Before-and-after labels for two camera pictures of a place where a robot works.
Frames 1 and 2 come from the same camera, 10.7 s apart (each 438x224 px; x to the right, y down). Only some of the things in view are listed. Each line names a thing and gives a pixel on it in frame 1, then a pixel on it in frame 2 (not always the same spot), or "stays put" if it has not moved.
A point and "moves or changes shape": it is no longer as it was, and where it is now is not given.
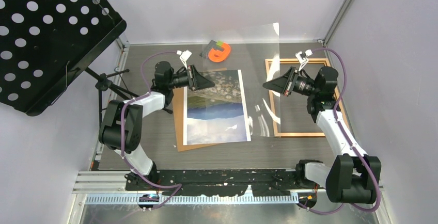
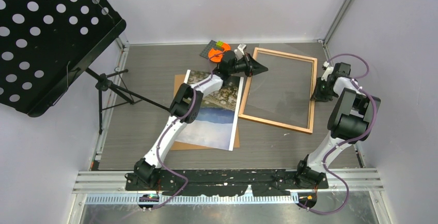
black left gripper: x=196 y=81 to x=253 y=67
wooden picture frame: x=268 y=61 to x=311 y=115
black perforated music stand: x=51 y=29 stays put
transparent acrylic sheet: x=238 y=58 moves or changes shape
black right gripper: x=281 y=85 to x=317 y=96
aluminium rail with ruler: x=108 y=188 stays put
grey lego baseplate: x=211 y=45 stays put
